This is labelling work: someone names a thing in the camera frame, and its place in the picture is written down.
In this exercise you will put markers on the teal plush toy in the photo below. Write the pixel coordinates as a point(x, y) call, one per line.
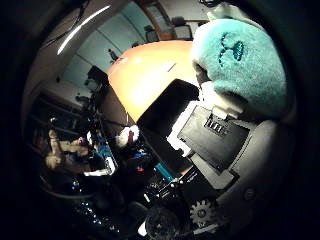
point(243, 63)

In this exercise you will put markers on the black fabric container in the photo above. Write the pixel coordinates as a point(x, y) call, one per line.
point(166, 116)

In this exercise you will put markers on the laptop with blue screen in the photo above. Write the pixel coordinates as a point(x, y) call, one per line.
point(103, 156)

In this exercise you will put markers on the black office chair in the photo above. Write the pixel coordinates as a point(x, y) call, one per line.
point(182, 29)
point(151, 34)

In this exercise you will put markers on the seated person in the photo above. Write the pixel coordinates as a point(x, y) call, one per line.
point(68, 151)

